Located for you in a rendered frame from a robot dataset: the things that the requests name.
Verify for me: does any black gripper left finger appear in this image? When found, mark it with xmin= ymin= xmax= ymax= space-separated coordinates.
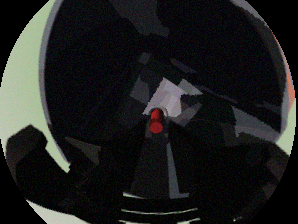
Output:
xmin=65 ymin=119 xmax=148 ymax=192

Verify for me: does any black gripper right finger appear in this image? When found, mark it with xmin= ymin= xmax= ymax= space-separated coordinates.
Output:
xmin=168 ymin=120 xmax=250 ymax=194

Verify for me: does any dark red peg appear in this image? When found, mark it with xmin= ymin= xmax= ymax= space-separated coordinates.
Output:
xmin=150 ymin=109 xmax=162 ymax=133

